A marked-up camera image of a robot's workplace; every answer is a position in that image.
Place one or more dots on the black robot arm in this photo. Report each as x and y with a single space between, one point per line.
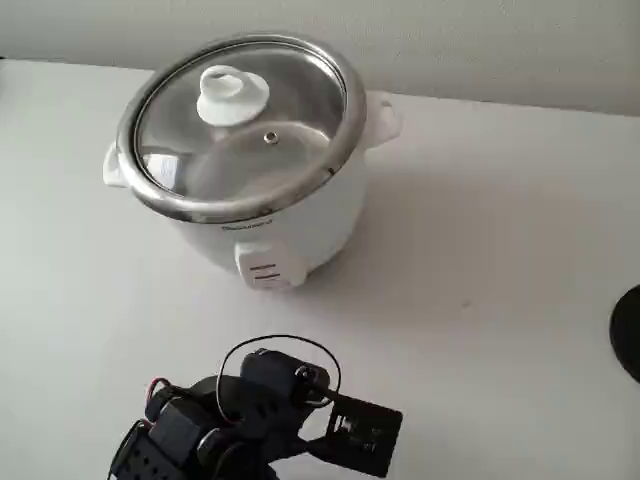
170 425

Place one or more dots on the black flat camera mount plate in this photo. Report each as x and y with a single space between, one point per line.
365 430

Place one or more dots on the glass lid with white knob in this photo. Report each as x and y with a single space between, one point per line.
230 97

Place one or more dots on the white electric rice cooker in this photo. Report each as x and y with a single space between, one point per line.
325 225

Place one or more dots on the black round object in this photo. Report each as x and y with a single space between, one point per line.
627 335

